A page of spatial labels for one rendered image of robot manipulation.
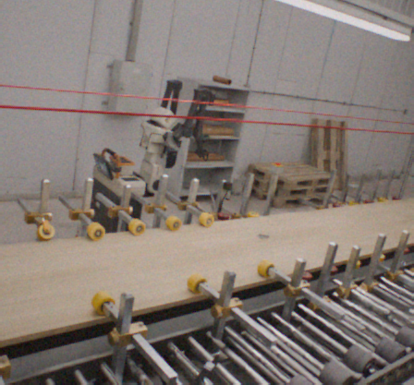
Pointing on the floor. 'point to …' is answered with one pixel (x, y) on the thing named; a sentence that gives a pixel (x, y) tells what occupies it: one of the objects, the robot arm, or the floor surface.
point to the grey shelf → (183, 172)
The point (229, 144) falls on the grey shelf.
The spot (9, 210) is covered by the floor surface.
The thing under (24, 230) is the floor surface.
